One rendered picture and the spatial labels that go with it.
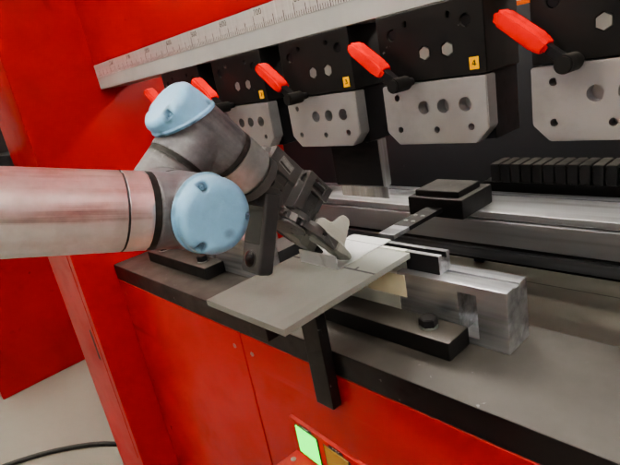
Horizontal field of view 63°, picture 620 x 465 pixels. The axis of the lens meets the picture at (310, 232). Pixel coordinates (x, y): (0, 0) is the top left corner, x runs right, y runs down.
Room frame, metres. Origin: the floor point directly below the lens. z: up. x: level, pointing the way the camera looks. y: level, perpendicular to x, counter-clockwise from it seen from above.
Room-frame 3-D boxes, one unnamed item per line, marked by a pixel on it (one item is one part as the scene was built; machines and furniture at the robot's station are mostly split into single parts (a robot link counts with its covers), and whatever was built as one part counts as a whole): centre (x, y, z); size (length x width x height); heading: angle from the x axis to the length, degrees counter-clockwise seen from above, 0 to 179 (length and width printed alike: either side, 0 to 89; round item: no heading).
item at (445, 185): (0.90, -0.23, 1.01); 0.26 x 0.12 x 0.05; 130
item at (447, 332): (0.73, -0.08, 0.89); 0.30 x 0.05 x 0.03; 40
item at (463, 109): (0.67, -0.21, 1.26); 0.15 x 0.09 x 0.17; 40
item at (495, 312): (0.76, -0.14, 0.92); 0.39 x 0.06 x 0.10; 40
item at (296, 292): (0.70, 0.01, 1.00); 0.26 x 0.18 x 0.01; 130
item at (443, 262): (0.77, -0.13, 0.99); 0.20 x 0.03 x 0.03; 40
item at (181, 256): (1.22, 0.33, 0.89); 0.30 x 0.05 x 0.03; 40
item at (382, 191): (0.80, -0.10, 1.13); 0.10 x 0.02 x 0.10; 40
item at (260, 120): (0.97, 0.05, 1.26); 0.15 x 0.09 x 0.17; 40
